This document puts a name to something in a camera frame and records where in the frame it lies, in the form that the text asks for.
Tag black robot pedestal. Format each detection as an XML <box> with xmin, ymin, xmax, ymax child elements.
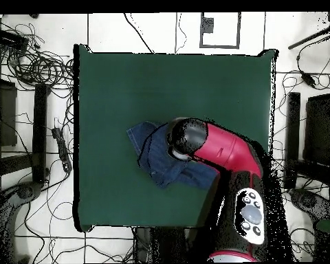
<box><xmin>132</xmin><ymin>226</ymin><xmax>193</xmax><ymax>264</ymax></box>

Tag grey wheeled stand leg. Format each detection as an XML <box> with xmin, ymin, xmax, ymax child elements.
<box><xmin>288</xmin><ymin>188</ymin><xmax>330</xmax><ymax>221</ymax></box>
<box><xmin>0</xmin><ymin>181</ymin><xmax>43</xmax><ymax>263</ymax></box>

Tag black flat box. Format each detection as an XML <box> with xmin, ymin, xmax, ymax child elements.
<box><xmin>0</xmin><ymin>27</ymin><xmax>30</xmax><ymax>47</ymax></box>

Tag black tripod leg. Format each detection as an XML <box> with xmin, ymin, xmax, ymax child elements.
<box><xmin>287</xmin><ymin>25</ymin><xmax>330</xmax><ymax>50</ymax></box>

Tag blue denim jeans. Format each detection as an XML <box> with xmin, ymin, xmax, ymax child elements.
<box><xmin>126</xmin><ymin>120</ymin><xmax>219</xmax><ymax>190</ymax></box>

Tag dark green table cloth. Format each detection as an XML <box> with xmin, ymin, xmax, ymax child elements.
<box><xmin>72</xmin><ymin>43</ymin><xmax>278</xmax><ymax>233</ymax></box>

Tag black power adapter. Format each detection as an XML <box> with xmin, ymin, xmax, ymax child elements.
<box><xmin>300</xmin><ymin>71</ymin><xmax>316</xmax><ymax>88</ymax></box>

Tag black stand bar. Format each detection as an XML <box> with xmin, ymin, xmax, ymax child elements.
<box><xmin>286</xmin><ymin>91</ymin><xmax>301</xmax><ymax>163</ymax></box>
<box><xmin>31</xmin><ymin>82</ymin><xmax>51</xmax><ymax>184</ymax></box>

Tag grey square frame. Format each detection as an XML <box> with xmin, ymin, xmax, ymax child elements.
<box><xmin>199</xmin><ymin>12</ymin><xmax>241</xmax><ymax>50</ymax></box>

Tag black cable tangle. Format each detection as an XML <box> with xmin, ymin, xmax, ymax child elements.
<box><xmin>0</xmin><ymin>16</ymin><xmax>75</xmax><ymax>91</ymax></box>

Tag black power strip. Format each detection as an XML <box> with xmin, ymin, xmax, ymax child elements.
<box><xmin>51</xmin><ymin>126</ymin><xmax>73</xmax><ymax>173</ymax></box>

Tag dark square case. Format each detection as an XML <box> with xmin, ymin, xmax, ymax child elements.
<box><xmin>0</xmin><ymin>78</ymin><xmax>18</xmax><ymax>147</ymax></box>
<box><xmin>302</xmin><ymin>92</ymin><xmax>330</xmax><ymax>166</ymax></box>

